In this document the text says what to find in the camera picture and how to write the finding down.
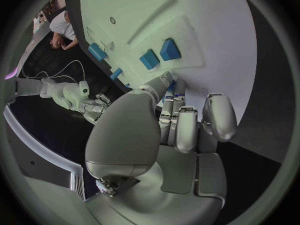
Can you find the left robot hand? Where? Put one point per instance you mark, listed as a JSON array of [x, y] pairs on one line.
[[131, 127]]

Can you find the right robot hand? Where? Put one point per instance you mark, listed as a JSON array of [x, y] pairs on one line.
[[93, 106]]

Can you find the small blue part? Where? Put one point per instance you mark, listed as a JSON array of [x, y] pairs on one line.
[[172, 84]]

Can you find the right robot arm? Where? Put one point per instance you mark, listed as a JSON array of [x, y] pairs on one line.
[[63, 93]]

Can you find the white task board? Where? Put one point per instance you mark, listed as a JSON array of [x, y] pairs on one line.
[[206, 31]]

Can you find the blue short cylinder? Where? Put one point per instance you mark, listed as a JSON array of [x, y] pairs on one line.
[[116, 73]]

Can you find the small blue peg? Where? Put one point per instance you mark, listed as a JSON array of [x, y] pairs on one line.
[[127, 85]]

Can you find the blue rectangular block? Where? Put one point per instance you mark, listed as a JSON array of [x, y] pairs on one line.
[[97, 52]]

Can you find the blue square block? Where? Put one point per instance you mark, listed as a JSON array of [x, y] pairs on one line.
[[149, 60]]

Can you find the blue wedge block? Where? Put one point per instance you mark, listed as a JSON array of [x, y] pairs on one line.
[[169, 50]]

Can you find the person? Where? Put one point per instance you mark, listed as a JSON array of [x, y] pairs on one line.
[[61, 27]]

